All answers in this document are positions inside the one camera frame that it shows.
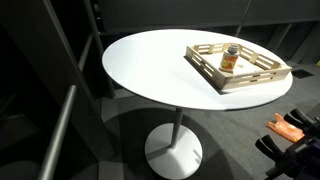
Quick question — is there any grey metal rail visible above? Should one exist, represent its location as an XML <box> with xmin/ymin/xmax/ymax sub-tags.
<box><xmin>37</xmin><ymin>84</ymin><xmax>78</xmax><ymax>180</ymax></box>
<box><xmin>77</xmin><ymin>33</ymin><xmax>94</xmax><ymax>72</ymax></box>

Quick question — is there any white table pedestal base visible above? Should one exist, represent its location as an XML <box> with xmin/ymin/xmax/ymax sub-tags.
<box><xmin>144</xmin><ymin>107</ymin><xmax>204</xmax><ymax>180</ymax></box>

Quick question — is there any orange plastic object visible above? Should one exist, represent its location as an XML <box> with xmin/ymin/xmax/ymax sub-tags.
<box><xmin>266</xmin><ymin>112</ymin><xmax>306</xmax><ymax>143</ymax></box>

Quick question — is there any black clamp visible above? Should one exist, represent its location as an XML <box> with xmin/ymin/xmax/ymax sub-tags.
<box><xmin>283</xmin><ymin>107</ymin><xmax>320</xmax><ymax>138</ymax></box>
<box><xmin>254</xmin><ymin>134</ymin><xmax>320</xmax><ymax>180</ymax></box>

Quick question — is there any wooden slatted tray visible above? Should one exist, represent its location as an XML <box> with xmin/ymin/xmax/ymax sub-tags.
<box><xmin>185</xmin><ymin>42</ymin><xmax>293</xmax><ymax>92</ymax></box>

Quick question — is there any dark floor plate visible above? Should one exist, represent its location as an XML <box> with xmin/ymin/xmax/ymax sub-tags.
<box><xmin>291</xmin><ymin>68</ymin><xmax>315</xmax><ymax>80</ymax></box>

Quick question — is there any small metal cup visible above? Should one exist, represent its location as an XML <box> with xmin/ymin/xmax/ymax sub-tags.
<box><xmin>218</xmin><ymin>43</ymin><xmax>240</xmax><ymax>74</ymax></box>

